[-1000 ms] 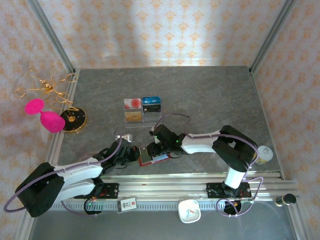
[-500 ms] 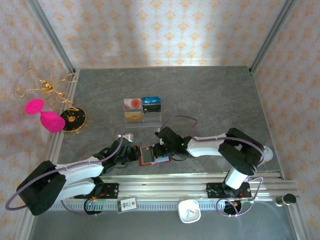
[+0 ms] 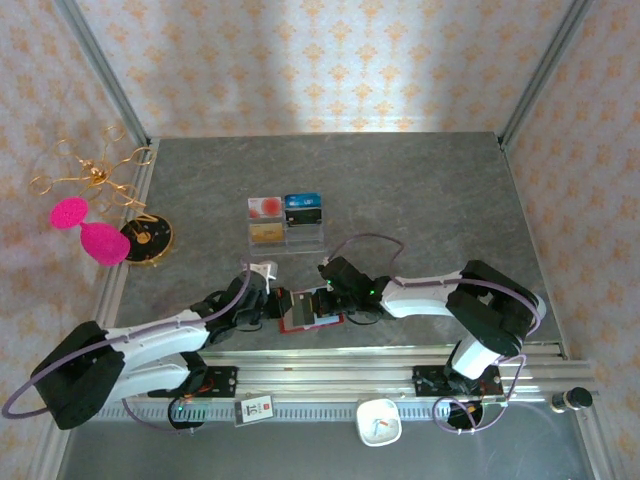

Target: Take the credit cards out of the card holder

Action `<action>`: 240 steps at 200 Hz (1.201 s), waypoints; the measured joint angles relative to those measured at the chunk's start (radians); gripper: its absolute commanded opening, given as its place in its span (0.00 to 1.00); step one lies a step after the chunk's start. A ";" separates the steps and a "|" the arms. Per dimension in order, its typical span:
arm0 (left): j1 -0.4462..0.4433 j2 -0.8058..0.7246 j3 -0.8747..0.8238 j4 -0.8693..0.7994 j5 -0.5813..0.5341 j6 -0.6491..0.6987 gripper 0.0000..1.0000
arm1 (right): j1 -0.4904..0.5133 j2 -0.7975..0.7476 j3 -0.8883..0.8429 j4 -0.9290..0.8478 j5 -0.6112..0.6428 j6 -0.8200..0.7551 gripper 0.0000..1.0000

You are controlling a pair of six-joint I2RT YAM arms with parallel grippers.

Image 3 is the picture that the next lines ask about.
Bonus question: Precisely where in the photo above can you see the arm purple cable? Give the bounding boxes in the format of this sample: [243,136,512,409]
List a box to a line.
[323,233,544,435]
[1,256,257,437]

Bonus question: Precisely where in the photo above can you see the black card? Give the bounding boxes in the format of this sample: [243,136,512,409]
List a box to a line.
[284,207,323,227]

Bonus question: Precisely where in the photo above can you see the perforated grey cable duct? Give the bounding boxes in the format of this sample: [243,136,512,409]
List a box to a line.
[73,403,504,422]

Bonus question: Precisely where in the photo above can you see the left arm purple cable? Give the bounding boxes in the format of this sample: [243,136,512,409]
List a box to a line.
[1,256,257,437]

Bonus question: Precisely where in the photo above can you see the black knob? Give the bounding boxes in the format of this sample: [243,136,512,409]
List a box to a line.
[550,386,593,413]

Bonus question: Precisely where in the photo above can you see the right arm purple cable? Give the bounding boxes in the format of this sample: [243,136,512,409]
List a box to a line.
[323,233,544,435]

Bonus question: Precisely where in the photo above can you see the white square timer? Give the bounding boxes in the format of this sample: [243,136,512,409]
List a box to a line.
[355,396,405,448]

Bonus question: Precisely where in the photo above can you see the white card with red circle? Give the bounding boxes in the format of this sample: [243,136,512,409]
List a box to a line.
[247,195,283,220]

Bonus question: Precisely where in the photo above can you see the clear acrylic card stand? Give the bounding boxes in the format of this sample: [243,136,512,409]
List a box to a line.
[245,191,327,257]

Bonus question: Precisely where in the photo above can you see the grey card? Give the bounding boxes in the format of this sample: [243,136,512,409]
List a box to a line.
[283,293,316,327]

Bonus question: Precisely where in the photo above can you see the blue card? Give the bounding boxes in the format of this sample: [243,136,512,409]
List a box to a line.
[284,192,323,209]

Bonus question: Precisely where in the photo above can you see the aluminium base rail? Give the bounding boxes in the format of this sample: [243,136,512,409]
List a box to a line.
[52,343,597,405]

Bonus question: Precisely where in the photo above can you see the black round gold-rimmed base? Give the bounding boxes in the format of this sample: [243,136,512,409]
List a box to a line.
[119,213,176,267]

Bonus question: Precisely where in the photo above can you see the white number tag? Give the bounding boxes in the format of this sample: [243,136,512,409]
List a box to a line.
[233,394,274,428]

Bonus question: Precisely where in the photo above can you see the gold wire ring stand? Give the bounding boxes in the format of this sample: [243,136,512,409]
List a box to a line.
[28,124,154,217]

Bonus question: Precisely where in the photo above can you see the gold card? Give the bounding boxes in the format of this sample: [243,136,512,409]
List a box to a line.
[249,222,285,245]

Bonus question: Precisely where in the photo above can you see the red leather card holder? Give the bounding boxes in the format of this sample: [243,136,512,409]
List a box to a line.
[277,286,347,334]

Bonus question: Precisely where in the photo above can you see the pink double oval puff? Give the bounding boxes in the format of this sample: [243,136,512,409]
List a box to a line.
[49,196,133,267]

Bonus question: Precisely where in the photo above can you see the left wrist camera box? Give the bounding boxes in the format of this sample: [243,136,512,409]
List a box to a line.
[247,260,280,282]

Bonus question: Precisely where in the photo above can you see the aluminium frame post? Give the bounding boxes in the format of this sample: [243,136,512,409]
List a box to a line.
[52,0,152,145]
[498,0,594,147]

